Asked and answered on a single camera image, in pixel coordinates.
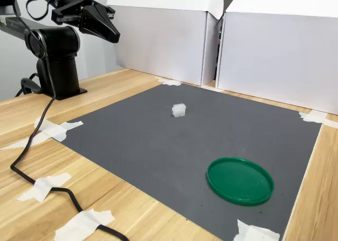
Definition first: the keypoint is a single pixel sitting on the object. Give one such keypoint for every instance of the small white plastic terminal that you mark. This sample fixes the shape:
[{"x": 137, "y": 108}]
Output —
[{"x": 179, "y": 110}]

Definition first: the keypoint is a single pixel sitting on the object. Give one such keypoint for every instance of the round green lid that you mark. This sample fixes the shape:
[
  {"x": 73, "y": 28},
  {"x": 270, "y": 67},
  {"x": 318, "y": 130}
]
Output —
[{"x": 240, "y": 181}]

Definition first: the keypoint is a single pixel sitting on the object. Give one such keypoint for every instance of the dark grey mat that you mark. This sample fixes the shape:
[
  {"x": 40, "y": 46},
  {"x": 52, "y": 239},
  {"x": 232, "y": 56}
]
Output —
[{"x": 158, "y": 151}]

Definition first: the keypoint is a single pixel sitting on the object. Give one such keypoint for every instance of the long white tape strip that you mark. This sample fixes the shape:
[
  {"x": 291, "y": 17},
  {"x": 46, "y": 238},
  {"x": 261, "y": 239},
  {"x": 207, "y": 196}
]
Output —
[{"x": 16, "y": 144}]

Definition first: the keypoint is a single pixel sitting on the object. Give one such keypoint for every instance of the large white cardboard box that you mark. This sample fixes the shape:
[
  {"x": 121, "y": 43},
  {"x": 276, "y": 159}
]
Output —
[{"x": 280, "y": 59}]

